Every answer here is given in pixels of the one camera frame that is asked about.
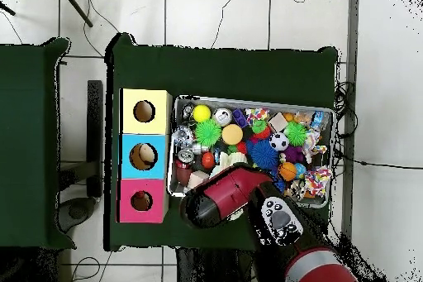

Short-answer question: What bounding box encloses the silver top drink can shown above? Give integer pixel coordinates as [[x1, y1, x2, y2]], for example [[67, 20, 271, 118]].
[[212, 107, 233, 127]]

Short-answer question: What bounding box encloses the black and white soccer ball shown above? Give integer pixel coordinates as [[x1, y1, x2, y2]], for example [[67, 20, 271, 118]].
[[269, 131, 291, 151]]

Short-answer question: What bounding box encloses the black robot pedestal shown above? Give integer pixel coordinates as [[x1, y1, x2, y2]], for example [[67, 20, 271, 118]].
[[176, 247, 255, 282]]

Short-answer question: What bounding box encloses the silver wire mesh bin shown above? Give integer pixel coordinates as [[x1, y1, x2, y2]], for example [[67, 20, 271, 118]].
[[166, 93, 336, 209]]

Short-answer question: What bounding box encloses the brown toy football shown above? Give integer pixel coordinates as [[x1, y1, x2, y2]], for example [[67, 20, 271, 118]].
[[175, 165, 193, 186]]

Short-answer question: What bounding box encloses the orange toy basketball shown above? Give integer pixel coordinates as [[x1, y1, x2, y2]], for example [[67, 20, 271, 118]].
[[277, 161, 297, 182]]

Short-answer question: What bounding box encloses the wooden box with three holes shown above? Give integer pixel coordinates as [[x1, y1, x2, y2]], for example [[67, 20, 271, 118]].
[[116, 88, 173, 224]]

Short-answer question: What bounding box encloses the large green spiky ball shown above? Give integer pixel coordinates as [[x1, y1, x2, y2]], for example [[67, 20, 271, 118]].
[[194, 118, 223, 148]]

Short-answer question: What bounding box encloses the dark green tablecloth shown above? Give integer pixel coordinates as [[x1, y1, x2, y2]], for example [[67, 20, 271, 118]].
[[103, 31, 339, 252], [0, 37, 78, 251]]

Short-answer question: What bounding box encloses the blue spiky toy with eyes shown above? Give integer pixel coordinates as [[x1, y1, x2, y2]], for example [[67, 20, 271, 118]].
[[246, 138, 280, 170]]

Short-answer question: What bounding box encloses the black tripod leg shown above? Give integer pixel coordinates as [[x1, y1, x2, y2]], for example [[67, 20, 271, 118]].
[[59, 0, 94, 28]]

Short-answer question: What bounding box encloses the black monitor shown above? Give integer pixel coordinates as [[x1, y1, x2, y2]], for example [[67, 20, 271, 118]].
[[55, 79, 104, 234]]

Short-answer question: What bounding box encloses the multicoloured spiky caterpillar toy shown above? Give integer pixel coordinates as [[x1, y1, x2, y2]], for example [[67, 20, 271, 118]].
[[249, 117, 273, 142]]

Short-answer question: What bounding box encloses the yellow ball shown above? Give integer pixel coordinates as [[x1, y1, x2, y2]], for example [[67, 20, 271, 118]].
[[192, 103, 212, 124]]

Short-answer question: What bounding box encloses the round orange sponge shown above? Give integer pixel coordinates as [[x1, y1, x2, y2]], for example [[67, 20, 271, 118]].
[[221, 123, 245, 146]]

